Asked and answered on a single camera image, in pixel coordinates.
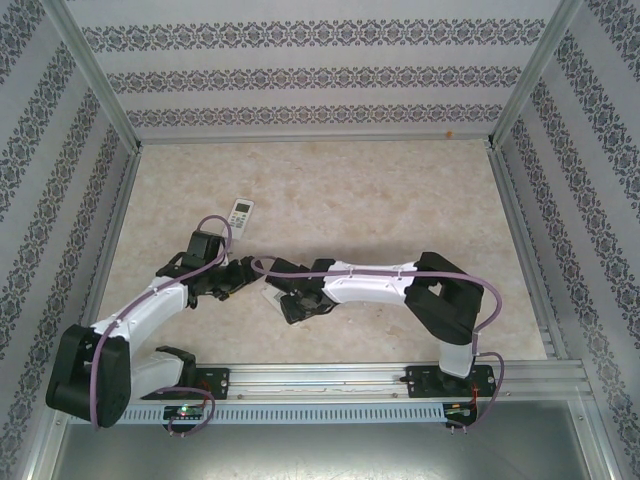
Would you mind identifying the slotted grey cable duct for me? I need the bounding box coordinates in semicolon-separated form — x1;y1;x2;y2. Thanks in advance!
122;403;446;424

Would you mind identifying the aluminium mounting rail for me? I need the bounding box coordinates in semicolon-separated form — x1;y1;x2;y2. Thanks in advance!
49;357;591;401

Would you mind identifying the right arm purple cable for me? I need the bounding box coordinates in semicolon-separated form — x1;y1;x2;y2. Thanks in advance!
252;256;505;437

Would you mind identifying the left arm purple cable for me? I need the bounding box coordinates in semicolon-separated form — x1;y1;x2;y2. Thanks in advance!
92;214;234;437

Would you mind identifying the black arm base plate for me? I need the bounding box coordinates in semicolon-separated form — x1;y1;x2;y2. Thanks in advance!
407;363;500;400
149;367;232;401

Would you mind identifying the aluminium frame bar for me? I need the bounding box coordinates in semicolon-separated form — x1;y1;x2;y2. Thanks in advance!
569;394;621;480
19;399;69;480

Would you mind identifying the aluminium side rail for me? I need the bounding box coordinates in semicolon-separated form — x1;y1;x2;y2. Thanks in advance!
67;147;144;366
487;144;571;361

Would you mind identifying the grey metal panel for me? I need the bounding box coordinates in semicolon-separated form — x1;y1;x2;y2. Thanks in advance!
49;422;596;480

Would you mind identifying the white air conditioner remote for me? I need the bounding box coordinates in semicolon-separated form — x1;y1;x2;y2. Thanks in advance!
263;285;304;330
227;198;255;242

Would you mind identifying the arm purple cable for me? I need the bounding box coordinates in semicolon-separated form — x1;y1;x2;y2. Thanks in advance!
252;256;505;437
92;214;234;437

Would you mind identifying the aluminium frame post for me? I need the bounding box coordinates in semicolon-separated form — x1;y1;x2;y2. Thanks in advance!
487;0;599;151
47;0;144;154

